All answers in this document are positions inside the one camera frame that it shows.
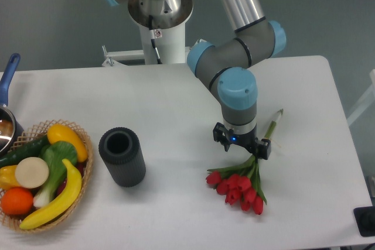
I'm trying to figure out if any woven wicker basket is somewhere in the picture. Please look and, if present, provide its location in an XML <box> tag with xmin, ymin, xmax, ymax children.
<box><xmin>1</xmin><ymin>119</ymin><xmax>94</xmax><ymax>234</ymax></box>

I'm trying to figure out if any yellow bell pepper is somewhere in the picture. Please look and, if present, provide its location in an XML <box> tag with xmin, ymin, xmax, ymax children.
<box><xmin>0</xmin><ymin>165</ymin><xmax>21</xmax><ymax>190</ymax></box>

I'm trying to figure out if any black device at edge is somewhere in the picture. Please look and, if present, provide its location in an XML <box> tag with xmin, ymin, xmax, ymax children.
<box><xmin>353</xmin><ymin>206</ymin><xmax>374</xmax><ymax>237</ymax></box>

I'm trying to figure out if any dark grey ribbed vase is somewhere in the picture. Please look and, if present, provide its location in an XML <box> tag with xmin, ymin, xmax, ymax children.
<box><xmin>98</xmin><ymin>127</ymin><xmax>146</xmax><ymax>187</ymax></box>

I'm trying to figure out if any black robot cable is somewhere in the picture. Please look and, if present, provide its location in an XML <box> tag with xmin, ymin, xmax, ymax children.
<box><xmin>148</xmin><ymin>15</ymin><xmax>163</xmax><ymax>65</ymax></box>

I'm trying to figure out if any red fruit in basket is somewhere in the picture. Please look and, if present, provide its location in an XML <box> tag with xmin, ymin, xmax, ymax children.
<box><xmin>55</xmin><ymin>163</ymin><xmax>86</xmax><ymax>196</ymax></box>

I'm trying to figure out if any beige round slice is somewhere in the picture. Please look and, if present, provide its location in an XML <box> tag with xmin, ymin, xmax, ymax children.
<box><xmin>15</xmin><ymin>157</ymin><xmax>49</xmax><ymax>189</ymax></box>

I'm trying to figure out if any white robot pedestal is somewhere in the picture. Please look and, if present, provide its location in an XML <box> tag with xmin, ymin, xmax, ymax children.
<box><xmin>102</xmin><ymin>0</ymin><xmax>193</xmax><ymax>66</ymax></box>

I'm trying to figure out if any orange fruit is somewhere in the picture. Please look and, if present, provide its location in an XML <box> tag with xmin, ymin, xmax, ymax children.
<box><xmin>1</xmin><ymin>187</ymin><xmax>33</xmax><ymax>215</ymax></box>

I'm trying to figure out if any blue handled saucepan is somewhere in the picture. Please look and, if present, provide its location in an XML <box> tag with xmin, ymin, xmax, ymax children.
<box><xmin>1</xmin><ymin>53</ymin><xmax>23</xmax><ymax>157</ymax></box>

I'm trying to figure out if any green cucumber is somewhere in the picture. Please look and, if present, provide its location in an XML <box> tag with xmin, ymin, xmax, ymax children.
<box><xmin>1</xmin><ymin>135</ymin><xmax>50</xmax><ymax>168</ymax></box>

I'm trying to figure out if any white frame at right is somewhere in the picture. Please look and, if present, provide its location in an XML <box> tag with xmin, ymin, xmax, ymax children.
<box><xmin>347</xmin><ymin>69</ymin><xmax>374</xmax><ymax>126</ymax></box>

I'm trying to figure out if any green bok choy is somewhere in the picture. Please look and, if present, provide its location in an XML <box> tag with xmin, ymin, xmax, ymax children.
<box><xmin>33</xmin><ymin>141</ymin><xmax>77</xmax><ymax>209</ymax></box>

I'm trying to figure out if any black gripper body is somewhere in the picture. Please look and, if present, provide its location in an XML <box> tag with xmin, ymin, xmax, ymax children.
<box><xmin>213</xmin><ymin>122</ymin><xmax>271</xmax><ymax>160</ymax></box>

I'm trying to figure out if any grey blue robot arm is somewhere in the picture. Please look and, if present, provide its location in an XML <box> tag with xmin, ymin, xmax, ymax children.
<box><xmin>107</xmin><ymin>0</ymin><xmax>287</xmax><ymax>159</ymax></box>

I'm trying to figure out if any red tulip bouquet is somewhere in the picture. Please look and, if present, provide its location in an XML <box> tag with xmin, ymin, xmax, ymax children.
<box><xmin>206</xmin><ymin>109</ymin><xmax>284</xmax><ymax>215</ymax></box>

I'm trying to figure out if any yellow banana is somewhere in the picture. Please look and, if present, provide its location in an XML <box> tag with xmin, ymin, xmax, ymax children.
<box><xmin>19</xmin><ymin>159</ymin><xmax>82</xmax><ymax>230</ymax></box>

